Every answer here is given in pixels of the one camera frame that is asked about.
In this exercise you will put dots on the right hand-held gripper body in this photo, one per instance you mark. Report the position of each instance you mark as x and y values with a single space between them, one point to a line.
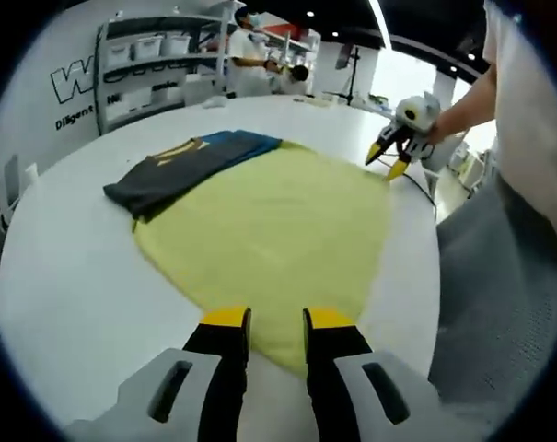
418 112

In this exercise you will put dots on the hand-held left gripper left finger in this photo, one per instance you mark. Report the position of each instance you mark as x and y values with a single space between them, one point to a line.
223 368

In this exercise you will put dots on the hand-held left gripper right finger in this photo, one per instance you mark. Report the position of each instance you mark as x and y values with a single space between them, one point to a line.
333 368

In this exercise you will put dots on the yellow cloth template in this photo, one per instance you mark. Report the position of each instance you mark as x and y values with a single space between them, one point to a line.
282 230

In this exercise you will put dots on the grey and blue garment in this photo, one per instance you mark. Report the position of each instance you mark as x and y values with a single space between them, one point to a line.
177 177

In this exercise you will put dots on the person's right hand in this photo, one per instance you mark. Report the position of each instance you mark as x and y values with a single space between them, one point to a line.
438 132

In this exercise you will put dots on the black tripod stand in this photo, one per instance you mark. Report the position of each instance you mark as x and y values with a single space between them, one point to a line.
349 78

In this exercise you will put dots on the pale cloth pile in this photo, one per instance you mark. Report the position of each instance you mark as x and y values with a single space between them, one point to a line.
322 101

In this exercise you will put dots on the long ceiling light strip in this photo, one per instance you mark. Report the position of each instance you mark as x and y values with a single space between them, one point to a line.
380 23

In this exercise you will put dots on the person's white shirt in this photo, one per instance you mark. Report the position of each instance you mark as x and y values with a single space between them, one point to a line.
531 115

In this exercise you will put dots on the small white table object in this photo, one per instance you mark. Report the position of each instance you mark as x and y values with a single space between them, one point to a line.
214 102

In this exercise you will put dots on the grey mesh chair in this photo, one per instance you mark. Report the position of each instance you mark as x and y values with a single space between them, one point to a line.
499 313

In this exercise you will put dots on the white storage bin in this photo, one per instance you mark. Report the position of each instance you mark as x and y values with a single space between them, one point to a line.
177 42
148 47
118 53

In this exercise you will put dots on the white cup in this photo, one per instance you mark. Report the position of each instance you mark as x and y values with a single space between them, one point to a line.
31 174

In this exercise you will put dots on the grey chair back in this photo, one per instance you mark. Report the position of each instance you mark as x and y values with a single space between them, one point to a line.
11 176

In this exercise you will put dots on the grey metal shelf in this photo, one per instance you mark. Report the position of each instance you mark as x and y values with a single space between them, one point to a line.
100 83

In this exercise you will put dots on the white chair frame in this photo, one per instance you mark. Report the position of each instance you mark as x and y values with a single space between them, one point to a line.
433 175

